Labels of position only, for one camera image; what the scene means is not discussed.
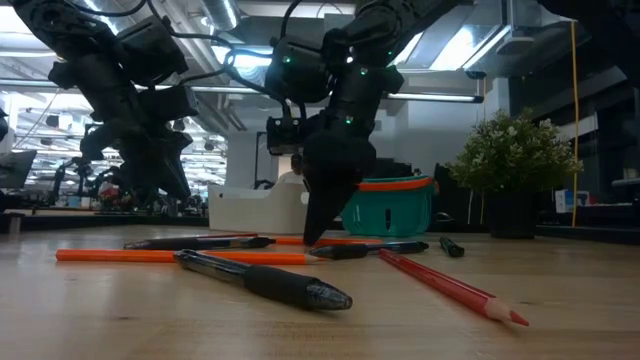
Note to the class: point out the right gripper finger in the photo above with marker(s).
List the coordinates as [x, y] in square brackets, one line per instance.
[330, 180]

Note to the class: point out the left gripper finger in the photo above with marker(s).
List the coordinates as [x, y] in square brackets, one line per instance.
[140, 162]
[177, 167]

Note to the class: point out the orange pencil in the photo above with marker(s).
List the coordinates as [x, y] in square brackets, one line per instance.
[345, 242]

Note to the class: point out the black retractable pen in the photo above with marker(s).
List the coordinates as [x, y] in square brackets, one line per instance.
[200, 243]
[280, 285]
[360, 251]
[451, 247]

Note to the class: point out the orange pen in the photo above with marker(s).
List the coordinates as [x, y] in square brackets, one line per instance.
[115, 255]

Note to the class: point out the red pencil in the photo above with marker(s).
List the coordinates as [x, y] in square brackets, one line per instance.
[450, 284]

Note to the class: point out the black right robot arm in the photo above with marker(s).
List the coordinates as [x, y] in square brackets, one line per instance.
[380, 30]

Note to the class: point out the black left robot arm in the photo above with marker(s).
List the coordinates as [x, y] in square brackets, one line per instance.
[60, 30]

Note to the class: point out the person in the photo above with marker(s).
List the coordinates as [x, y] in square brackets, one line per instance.
[296, 164]

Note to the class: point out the white tube light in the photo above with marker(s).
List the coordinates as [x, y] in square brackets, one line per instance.
[435, 97]

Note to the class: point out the teal basket with orange rim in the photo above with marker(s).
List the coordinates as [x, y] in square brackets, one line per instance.
[400, 210]

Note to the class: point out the white plastic bin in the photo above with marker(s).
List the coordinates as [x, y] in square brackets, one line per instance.
[250, 210]

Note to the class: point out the dark computer monitor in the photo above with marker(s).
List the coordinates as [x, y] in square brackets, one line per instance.
[15, 170]

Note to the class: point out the potted plant with white flowers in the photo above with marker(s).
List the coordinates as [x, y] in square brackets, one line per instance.
[510, 150]

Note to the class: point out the white box with blue print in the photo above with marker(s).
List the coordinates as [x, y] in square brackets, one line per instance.
[570, 201]

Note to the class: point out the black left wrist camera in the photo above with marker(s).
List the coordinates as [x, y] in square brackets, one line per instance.
[167, 102]

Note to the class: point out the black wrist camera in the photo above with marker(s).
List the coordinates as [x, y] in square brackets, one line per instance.
[285, 135]
[167, 102]

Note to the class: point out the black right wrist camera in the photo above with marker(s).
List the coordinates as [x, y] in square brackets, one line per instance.
[285, 135]

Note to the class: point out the black aluminium table frame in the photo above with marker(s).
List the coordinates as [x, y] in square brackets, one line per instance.
[100, 222]

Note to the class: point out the silver ventilation duct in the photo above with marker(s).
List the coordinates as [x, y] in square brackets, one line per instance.
[220, 12]

